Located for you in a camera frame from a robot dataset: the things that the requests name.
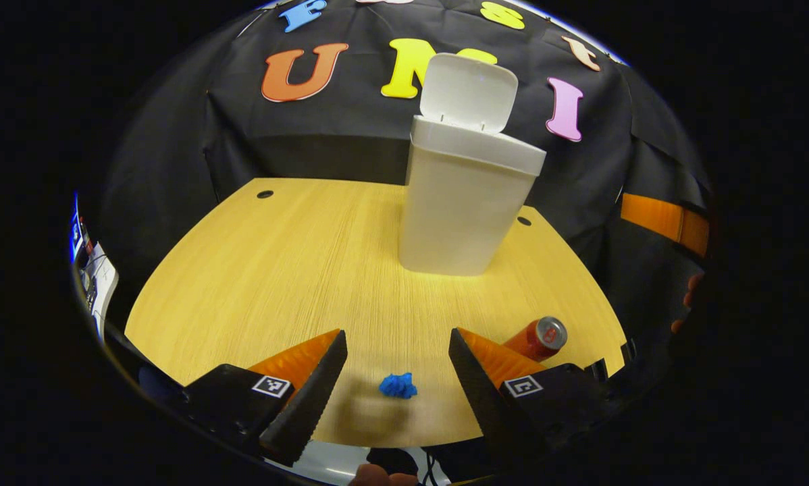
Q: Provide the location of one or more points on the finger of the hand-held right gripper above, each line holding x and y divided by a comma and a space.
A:
654, 216

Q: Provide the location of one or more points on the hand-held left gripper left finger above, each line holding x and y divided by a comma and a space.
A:
310, 405

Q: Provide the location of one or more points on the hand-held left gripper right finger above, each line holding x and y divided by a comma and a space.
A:
479, 398

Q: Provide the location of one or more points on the red pop can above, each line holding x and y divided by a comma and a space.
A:
536, 341

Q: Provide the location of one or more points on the blue paper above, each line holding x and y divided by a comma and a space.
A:
398, 386

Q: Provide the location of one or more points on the white desktop garbage bin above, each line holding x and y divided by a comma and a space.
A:
458, 216

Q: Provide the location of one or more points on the wooden desktop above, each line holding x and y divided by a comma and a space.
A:
276, 270

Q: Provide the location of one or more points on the black backdrop cloth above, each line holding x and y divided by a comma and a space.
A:
350, 135

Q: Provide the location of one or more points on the lit computer screen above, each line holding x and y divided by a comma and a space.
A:
77, 229

